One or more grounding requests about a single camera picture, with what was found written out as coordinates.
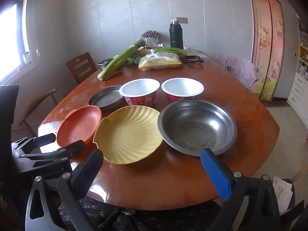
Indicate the bag of yellow noodles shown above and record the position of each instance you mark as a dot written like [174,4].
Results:
[158,62]

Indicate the person's dark floral clothing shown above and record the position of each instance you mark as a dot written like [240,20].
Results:
[144,221]

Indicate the celery bunch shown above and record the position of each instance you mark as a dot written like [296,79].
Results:
[115,63]

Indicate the dark bumpy vegetable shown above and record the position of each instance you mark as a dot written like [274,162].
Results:
[133,61]

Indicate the black thermos bottle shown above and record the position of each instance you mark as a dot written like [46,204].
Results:
[176,36]

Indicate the paper sheets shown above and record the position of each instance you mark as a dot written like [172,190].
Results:
[281,192]

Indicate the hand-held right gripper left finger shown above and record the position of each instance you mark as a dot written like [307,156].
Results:
[89,170]

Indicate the pink cloth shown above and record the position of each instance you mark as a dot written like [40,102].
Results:
[238,69]

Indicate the yellow shell-shaped plate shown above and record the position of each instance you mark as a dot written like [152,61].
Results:
[130,134]

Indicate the bundle of green stalks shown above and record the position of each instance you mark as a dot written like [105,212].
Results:
[168,50]

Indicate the window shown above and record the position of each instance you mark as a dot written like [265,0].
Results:
[9,41]

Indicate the black peeler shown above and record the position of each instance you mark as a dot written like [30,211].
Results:
[192,59]

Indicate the white shelf cabinet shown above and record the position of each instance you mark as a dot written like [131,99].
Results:
[297,91]

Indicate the large steel bowl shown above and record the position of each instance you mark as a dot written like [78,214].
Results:
[192,125]

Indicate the pink cartoon door curtain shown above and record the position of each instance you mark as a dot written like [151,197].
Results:
[267,41]

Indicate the slatted wooden chair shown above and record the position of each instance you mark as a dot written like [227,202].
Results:
[81,65]

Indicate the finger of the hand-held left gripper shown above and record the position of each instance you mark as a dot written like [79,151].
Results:
[74,149]
[45,139]

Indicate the round steel pan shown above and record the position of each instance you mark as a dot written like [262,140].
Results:
[105,99]

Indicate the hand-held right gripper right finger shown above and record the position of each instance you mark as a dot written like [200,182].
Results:
[216,175]

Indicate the brass wall switch plate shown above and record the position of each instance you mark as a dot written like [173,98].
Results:
[182,20]

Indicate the small steel bowl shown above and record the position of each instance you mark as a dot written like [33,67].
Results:
[103,63]

